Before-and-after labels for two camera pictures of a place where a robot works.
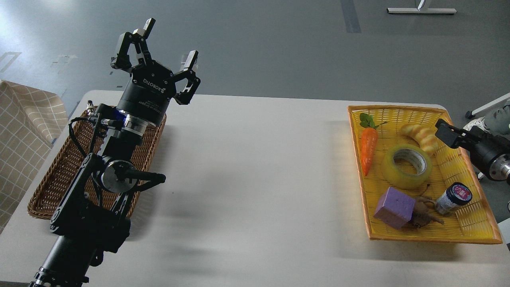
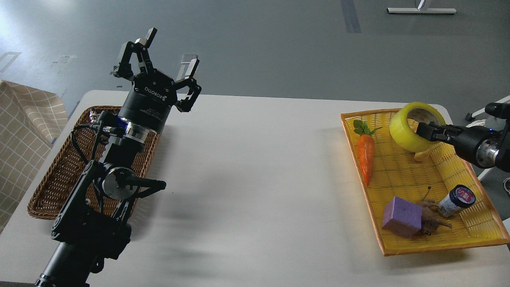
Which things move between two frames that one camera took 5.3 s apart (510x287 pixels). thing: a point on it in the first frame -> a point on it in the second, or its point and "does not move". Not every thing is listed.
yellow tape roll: [399, 178] -> [403, 133]
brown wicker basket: [57, 183] does not move
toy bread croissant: [427, 141] -> [423, 156]
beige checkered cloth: [30, 118] does not move
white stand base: [416, 10] does not move
